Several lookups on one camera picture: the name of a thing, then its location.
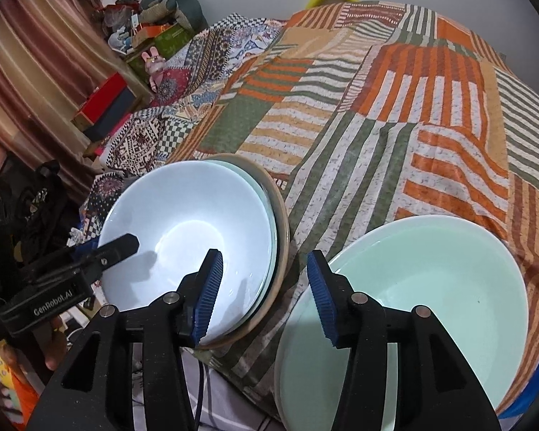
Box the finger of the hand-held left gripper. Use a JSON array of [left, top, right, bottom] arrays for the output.
[[69, 233, 140, 284], [20, 241, 100, 286]]

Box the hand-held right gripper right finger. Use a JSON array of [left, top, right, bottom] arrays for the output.
[[306, 250, 501, 431]]

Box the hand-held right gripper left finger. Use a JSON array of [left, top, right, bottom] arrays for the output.
[[24, 248, 225, 431]]

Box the white bowl with dark dots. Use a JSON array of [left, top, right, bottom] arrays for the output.
[[96, 160, 279, 344]]

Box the pink bowl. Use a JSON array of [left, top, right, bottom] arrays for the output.
[[193, 153, 292, 348]]

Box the white plate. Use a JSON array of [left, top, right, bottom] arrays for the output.
[[273, 278, 306, 427]]

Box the mint green plate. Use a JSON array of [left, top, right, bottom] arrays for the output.
[[276, 215, 530, 431]]

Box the mint green bowl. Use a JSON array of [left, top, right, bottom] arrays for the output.
[[202, 160, 280, 324]]

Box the person's left forearm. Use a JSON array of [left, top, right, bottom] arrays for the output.
[[0, 354, 41, 427]]

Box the person's left hand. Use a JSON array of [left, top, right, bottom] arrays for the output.
[[42, 316, 73, 371]]

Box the black bag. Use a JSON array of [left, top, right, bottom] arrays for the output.
[[0, 160, 79, 274]]

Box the dark blue box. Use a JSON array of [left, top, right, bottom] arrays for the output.
[[83, 90, 138, 142]]

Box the red box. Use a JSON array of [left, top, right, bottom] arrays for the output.
[[74, 74, 129, 122]]

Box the striped patchwork blanket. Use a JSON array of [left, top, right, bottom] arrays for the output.
[[164, 2, 539, 418]]

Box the pink plush rabbit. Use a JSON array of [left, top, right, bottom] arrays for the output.
[[141, 46, 167, 93]]

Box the patterned quilt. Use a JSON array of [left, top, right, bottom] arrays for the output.
[[78, 13, 288, 252]]

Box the striped curtain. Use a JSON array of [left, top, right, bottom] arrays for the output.
[[0, 0, 104, 189]]

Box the green cardboard box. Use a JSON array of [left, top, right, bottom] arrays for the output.
[[126, 24, 196, 82]]

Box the colourful fleece blanket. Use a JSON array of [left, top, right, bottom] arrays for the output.
[[494, 359, 539, 427]]

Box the grey plush toy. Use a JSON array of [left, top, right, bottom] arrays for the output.
[[139, 0, 207, 32]]

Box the dark cable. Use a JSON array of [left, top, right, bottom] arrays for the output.
[[196, 359, 206, 431]]

